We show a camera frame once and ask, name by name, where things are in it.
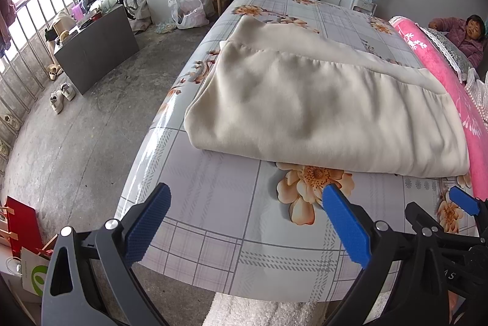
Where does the red gift bag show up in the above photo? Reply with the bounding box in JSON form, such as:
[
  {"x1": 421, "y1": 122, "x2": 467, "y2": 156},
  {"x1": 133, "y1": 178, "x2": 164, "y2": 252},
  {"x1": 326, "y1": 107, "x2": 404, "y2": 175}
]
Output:
[{"x1": 0, "y1": 196, "x2": 44, "y2": 258}]

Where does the grey cabinet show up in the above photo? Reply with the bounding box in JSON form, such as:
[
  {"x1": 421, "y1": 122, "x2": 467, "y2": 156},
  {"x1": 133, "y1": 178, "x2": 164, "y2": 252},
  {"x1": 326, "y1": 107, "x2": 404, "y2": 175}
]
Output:
[{"x1": 53, "y1": 3, "x2": 140, "y2": 96}]

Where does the white green paper bag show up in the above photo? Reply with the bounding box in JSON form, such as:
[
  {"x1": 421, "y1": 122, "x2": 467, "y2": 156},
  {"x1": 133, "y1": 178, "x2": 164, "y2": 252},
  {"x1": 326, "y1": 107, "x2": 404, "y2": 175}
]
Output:
[{"x1": 5, "y1": 248, "x2": 52, "y2": 298}]

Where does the grey lace pillow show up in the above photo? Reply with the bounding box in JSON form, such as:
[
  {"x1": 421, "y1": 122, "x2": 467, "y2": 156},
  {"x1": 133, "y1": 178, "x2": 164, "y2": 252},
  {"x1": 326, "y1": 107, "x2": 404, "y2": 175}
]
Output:
[{"x1": 419, "y1": 26, "x2": 473, "y2": 82}]

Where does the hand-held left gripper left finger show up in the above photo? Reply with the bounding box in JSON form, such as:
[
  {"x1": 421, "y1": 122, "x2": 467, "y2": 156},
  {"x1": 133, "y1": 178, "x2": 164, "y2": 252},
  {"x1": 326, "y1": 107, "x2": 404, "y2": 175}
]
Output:
[{"x1": 41, "y1": 182, "x2": 172, "y2": 326}]

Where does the pink floral blanket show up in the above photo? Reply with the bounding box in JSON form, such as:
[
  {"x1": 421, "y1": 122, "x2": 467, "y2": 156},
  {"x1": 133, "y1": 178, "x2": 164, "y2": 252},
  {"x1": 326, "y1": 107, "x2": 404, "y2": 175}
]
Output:
[{"x1": 389, "y1": 16, "x2": 488, "y2": 197}]

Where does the white fluffy rug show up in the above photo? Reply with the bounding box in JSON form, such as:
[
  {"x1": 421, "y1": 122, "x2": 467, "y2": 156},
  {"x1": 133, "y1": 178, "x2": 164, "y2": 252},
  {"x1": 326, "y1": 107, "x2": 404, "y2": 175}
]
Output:
[{"x1": 206, "y1": 292, "x2": 317, "y2": 326}]

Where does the white water dispenser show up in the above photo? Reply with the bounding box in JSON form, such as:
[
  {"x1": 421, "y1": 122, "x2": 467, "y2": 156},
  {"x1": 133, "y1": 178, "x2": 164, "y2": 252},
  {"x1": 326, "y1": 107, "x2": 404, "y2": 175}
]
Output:
[{"x1": 339, "y1": 0, "x2": 378, "y2": 14}]

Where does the white plastic bag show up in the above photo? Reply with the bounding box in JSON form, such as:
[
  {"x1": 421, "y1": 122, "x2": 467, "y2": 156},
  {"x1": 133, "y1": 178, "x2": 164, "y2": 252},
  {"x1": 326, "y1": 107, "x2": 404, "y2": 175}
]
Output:
[{"x1": 169, "y1": 0, "x2": 210, "y2": 30}]

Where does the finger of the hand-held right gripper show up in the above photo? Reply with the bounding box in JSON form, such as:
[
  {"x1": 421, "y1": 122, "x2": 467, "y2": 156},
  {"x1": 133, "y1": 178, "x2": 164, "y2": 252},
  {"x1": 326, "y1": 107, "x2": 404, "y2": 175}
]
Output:
[{"x1": 449, "y1": 186, "x2": 488, "y2": 235}]

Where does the bed with floral sheet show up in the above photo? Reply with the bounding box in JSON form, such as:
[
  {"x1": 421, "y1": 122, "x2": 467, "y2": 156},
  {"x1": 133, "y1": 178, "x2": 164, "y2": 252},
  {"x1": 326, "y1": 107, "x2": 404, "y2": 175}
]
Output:
[{"x1": 114, "y1": 0, "x2": 479, "y2": 304}]

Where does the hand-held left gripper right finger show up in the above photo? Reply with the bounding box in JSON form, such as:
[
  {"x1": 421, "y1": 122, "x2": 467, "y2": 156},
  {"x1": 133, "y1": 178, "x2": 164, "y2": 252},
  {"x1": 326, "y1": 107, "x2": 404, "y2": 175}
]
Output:
[{"x1": 322, "y1": 184, "x2": 458, "y2": 326}]

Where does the metal window railing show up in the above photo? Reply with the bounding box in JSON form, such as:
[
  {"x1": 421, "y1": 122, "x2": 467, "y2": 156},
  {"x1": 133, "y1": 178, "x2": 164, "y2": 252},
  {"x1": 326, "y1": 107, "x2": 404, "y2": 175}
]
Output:
[{"x1": 0, "y1": 0, "x2": 90, "y2": 166}]

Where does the beige cloth bundle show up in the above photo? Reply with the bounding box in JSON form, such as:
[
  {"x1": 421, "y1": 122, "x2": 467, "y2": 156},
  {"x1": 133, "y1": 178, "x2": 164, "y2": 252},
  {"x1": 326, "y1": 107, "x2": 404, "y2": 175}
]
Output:
[{"x1": 53, "y1": 11, "x2": 79, "y2": 38}]

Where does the cream zip jacket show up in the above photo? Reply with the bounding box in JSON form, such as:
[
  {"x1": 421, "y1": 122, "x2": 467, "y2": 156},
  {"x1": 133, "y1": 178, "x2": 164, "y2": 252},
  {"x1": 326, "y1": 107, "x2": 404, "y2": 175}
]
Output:
[{"x1": 184, "y1": 18, "x2": 470, "y2": 177}]

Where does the maroon hanging jacket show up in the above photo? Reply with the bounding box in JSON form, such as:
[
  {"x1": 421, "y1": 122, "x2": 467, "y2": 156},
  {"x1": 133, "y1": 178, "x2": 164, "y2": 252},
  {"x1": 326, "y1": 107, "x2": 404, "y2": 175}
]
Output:
[{"x1": 0, "y1": 0, "x2": 18, "y2": 50}]

